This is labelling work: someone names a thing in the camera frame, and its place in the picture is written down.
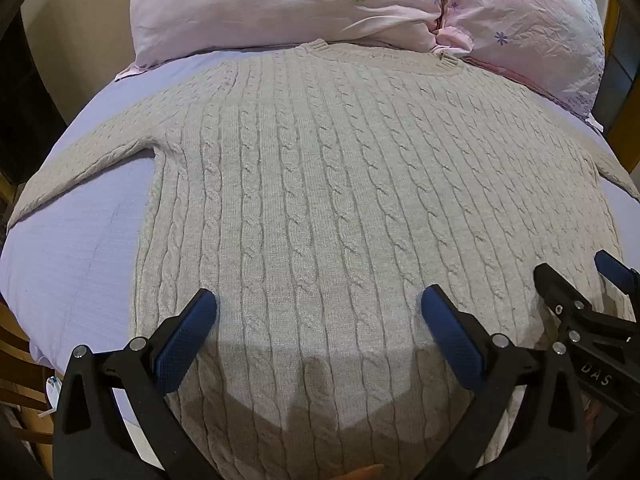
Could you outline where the lavender bed sheet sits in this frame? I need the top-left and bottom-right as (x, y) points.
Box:
(0, 45), (632, 441)

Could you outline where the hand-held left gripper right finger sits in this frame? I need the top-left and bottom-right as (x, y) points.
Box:
(421, 285), (589, 480)

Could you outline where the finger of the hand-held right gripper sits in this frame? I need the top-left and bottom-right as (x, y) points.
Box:
(594, 249), (640, 307)
(533, 263), (640, 342)

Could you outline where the beige cable knit sweater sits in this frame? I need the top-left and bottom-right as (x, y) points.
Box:
(6, 40), (633, 480)

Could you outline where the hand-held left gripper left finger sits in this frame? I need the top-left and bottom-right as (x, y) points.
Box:
(52, 288), (221, 480)

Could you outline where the wooden bed frame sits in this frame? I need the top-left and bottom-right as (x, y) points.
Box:
(597, 0), (640, 196)

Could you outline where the wooden chair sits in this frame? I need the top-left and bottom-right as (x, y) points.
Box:
(0, 295), (57, 448)

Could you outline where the pink floral pillow, left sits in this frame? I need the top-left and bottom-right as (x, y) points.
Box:
(114, 0), (607, 133)

